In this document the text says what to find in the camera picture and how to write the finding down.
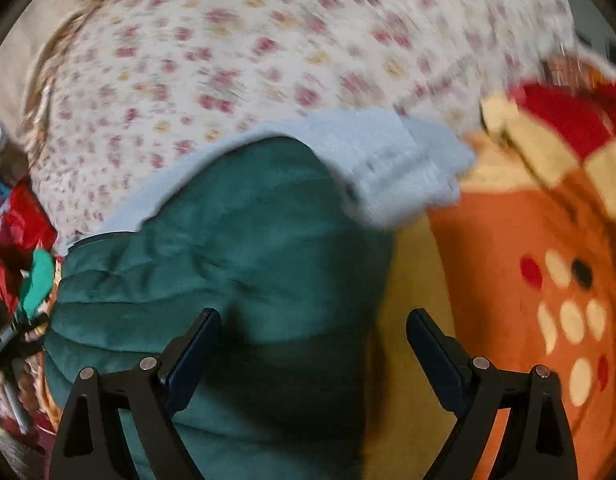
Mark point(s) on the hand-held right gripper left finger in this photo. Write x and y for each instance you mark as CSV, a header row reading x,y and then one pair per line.
x,y
193,360

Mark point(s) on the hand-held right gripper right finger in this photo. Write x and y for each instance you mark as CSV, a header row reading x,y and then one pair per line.
x,y
437,360

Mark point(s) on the green puffer jacket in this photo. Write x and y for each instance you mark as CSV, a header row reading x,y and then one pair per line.
x,y
248,260

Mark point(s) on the red cloth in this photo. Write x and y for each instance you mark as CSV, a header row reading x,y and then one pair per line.
x,y
18,225

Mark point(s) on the red orange printed blanket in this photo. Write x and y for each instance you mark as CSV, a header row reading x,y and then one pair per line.
x,y
487,240

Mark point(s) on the light blue fleece cloth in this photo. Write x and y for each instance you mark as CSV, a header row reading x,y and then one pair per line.
x,y
387,160

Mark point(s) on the beige patterned curtain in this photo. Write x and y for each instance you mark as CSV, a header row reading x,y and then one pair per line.
x,y
18,60

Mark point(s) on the floral quilt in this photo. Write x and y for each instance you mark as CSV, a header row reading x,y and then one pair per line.
x,y
268,50

